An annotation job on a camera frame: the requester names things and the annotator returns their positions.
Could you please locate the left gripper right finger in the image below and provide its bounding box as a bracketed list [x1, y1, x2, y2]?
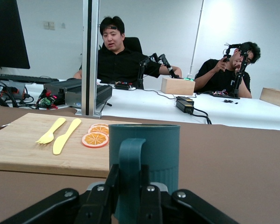
[137, 164, 164, 224]

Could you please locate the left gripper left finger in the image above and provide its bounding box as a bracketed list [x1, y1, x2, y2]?
[76, 164, 119, 224]

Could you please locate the teal plastic cup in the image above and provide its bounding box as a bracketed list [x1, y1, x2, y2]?
[108, 123, 181, 221]

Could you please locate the yellow plastic knife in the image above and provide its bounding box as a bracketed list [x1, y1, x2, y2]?
[52, 118, 82, 156]

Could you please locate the bamboo cutting board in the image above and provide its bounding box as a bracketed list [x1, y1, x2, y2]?
[0, 112, 143, 179]

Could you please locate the brown table cover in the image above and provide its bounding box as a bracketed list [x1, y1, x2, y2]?
[0, 105, 280, 224]

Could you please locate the yellow plastic fork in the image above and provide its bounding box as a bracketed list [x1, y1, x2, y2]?
[35, 117, 67, 144]

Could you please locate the white desk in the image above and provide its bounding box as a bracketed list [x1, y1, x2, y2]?
[0, 83, 280, 131]

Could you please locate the black power adapter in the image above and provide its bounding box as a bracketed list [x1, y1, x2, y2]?
[175, 100, 195, 115]
[176, 95, 195, 106]

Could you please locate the green circuit board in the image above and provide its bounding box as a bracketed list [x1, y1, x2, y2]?
[37, 92, 59, 110]

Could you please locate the wooden box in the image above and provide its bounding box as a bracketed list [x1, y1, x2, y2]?
[160, 77, 196, 96]
[259, 87, 280, 109]

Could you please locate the power strip with electronics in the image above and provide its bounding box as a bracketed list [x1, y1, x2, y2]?
[108, 81, 136, 91]

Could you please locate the person with black headband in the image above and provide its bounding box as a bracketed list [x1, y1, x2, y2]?
[73, 15, 183, 91]

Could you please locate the person with glasses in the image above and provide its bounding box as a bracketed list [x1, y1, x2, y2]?
[194, 41, 262, 99]

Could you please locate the black keyboard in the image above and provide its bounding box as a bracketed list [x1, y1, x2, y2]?
[0, 73, 60, 85]

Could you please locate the black office chair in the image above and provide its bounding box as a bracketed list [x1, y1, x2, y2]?
[122, 36, 143, 56]

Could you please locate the black computer monitor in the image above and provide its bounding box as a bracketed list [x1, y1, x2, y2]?
[0, 0, 31, 70]

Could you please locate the aluminium camera post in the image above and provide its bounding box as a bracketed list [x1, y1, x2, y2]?
[75, 0, 103, 117]

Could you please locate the white wall conduit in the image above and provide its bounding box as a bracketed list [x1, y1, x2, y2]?
[189, 0, 205, 79]

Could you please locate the beige wall switch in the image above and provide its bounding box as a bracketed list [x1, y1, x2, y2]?
[42, 21, 56, 30]

